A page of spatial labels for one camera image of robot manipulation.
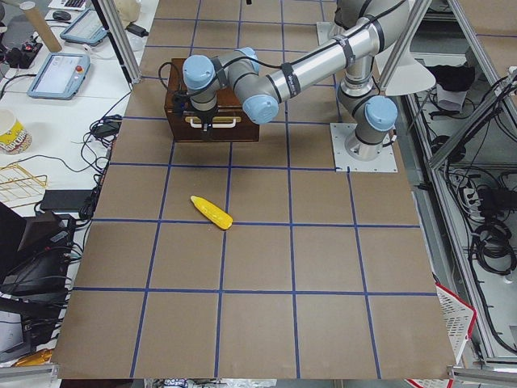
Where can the teach pendant tablet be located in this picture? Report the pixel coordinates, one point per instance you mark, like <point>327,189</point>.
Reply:
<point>85,29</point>
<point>60,77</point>

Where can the white perforated basket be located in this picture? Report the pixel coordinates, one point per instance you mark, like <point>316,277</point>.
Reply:
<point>459,318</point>

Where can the yellow corn cob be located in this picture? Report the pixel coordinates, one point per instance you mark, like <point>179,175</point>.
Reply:
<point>212,212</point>

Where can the white plastic chair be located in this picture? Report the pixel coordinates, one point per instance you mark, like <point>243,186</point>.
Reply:
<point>400,73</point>

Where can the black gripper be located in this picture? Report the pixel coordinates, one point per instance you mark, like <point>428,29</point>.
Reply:
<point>204,115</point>

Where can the popcorn paper cup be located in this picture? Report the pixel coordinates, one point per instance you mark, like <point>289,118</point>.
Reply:
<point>15,139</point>

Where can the teach pendant tablet near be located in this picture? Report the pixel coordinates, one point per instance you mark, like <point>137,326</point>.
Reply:
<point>60,77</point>

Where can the black computer mouse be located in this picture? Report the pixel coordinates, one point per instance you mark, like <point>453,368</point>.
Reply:
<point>61,16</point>

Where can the orange bottle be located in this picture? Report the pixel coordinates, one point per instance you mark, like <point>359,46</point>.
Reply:
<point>38,358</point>

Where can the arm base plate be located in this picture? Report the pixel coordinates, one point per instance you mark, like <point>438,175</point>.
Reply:
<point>351,155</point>

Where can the gold wire rack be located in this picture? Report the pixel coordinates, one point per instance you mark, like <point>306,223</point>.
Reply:
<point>19,187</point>

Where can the teach pendant tablet far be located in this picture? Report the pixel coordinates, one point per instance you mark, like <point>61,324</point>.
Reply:
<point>85,29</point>

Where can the dark wooden drawer cabinet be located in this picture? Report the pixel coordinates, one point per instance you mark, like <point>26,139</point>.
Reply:
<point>227,103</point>

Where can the cardboard tube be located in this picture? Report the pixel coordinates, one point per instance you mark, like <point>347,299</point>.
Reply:
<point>43,30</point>

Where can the black power brick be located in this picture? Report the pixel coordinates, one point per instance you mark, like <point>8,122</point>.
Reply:
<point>137,30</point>

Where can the aluminium frame post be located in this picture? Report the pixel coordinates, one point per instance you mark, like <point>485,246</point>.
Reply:
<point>108,15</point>

